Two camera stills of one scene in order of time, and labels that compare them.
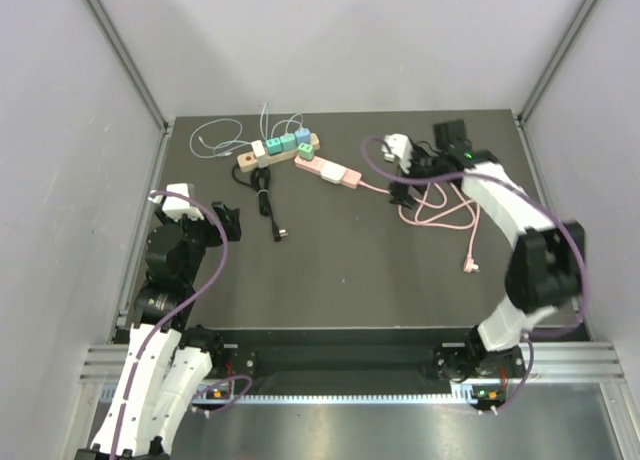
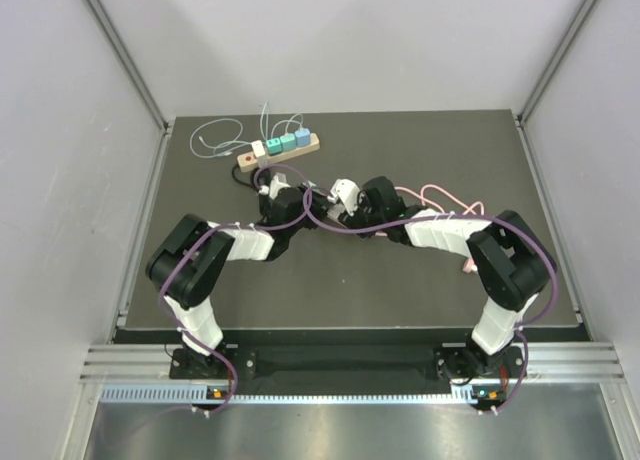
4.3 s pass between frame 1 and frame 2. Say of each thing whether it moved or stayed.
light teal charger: stayed
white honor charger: stayed
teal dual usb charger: stayed
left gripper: moved
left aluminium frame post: stayed
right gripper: moved
